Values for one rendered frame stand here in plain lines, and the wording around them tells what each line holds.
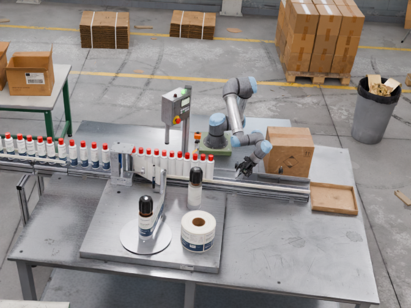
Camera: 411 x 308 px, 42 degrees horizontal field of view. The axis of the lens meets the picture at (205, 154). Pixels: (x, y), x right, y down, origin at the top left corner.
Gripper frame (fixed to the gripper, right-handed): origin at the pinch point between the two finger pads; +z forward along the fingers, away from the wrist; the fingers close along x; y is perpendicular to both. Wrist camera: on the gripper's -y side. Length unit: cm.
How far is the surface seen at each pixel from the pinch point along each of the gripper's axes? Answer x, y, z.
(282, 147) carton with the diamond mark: 16.9, -15.9, -29.2
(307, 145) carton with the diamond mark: 31, -19, -39
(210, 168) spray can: -18.5, 2.3, 3.3
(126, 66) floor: -83, -327, 155
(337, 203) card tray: 65, 4, -26
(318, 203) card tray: 54, 6, -19
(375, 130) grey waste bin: 161, -202, -7
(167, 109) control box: -65, -1, -17
